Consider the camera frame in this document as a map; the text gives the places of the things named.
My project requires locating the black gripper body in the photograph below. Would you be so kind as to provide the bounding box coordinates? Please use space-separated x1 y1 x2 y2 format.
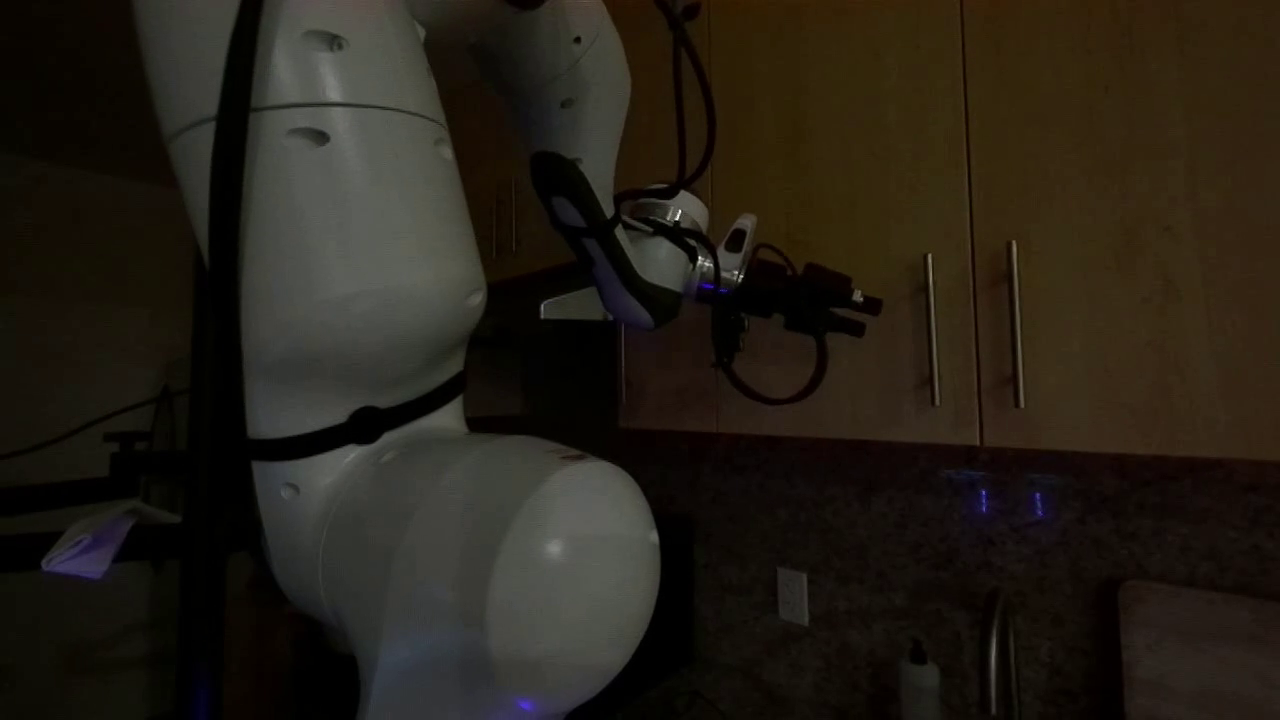
732 255 840 337

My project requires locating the steel bar door handle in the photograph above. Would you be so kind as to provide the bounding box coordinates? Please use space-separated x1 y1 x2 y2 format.
999 237 1031 411
921 248 947 411

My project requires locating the wooden cabinet door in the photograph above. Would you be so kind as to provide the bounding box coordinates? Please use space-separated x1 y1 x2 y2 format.
699 0 988 448
958 0 1280 465

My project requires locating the dark stove range hood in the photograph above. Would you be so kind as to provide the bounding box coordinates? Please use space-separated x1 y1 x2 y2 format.
466 255 626 465

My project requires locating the wooden cabinet over hood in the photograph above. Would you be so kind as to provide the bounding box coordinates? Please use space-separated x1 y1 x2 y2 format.
443 53 592 291

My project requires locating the soap dispenser bottle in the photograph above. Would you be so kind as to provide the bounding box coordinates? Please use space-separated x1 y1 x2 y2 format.
898 634 943 720

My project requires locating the black metal stand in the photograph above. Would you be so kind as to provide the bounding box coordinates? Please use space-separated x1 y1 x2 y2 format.
0 251 255 720

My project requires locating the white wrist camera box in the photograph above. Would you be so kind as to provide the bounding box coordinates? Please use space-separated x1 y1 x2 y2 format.
707 208 764 291

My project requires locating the white wall outlet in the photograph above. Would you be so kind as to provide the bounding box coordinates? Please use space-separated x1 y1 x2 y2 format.
773 563 816 631

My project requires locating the black velcro arm strap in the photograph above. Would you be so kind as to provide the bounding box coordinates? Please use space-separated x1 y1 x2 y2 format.
245 373 473 465

